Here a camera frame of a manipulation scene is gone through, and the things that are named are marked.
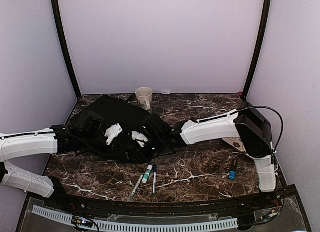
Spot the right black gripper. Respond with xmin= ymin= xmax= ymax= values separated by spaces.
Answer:
xmin=129 ymin=134 xmax=166 ymax=164

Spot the black student backpack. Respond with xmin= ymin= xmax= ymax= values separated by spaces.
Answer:
xmin=69 ymin=95 xmax=173 ymax=164

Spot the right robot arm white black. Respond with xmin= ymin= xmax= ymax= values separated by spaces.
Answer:
xmin=127 ymin=102 xmax=277 ymax=209

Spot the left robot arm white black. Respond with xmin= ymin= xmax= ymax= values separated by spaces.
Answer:
xmin=0 ymin=123 xmax=132 ymax=210

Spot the blue cap white marker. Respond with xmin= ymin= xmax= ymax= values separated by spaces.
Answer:
xmin=152 ymin=164 xmax=157 ymax=196

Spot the white clear pen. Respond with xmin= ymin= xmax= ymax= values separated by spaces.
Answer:
xmin=128 ymin=174 xmax=144 ymax=202

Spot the white glue stick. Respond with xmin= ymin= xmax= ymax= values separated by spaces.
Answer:
xmin=141 ymin=164 xmax=153 ymax=184

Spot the cream ceramic mug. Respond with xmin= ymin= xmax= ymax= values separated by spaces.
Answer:
xmin=135 ymin=87 xmax=153 ymax=113

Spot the blue cap black marker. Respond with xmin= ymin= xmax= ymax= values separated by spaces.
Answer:
xmin=228 ymin=159 xmax=238 ymax=181

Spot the floral square plate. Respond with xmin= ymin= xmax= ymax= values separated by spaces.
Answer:
xmin=222 ymin=137 xmax=247 ymax=155

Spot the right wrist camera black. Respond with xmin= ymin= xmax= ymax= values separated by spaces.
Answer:
xmin=140 ymin=114 xmax=166 ymax=137

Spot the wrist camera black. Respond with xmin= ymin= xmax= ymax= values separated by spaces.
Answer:
xmin=140 ymin=114 xmax=166 ymax=137
xmin=72 ymin=110 xmax=105 ymax=137

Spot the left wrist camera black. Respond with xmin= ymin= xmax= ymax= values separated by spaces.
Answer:
xmin=72 ymin=110 xmax=105 ymax=137

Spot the white cable duct strip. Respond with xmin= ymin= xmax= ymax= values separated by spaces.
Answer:
xmin=31 ymin=205 xmax=239 ymax=232

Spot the black front rail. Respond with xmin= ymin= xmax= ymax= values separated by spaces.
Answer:
xmin=23 ymin=185 xmax=300 ymax=221

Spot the left black frame post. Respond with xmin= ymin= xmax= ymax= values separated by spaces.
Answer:
xmin=51 ymin=0 xmax=82 ymax=100

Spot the black frame post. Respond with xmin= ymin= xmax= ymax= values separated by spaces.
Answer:
xmin=51 ymin=0 xmax=82 ymax=100
xmin=241 ymin=0 xmax=271 ymax=101

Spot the right black frame post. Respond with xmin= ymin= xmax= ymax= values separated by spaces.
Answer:
xmin=241 ymin=0 xmax=271 ymax=101

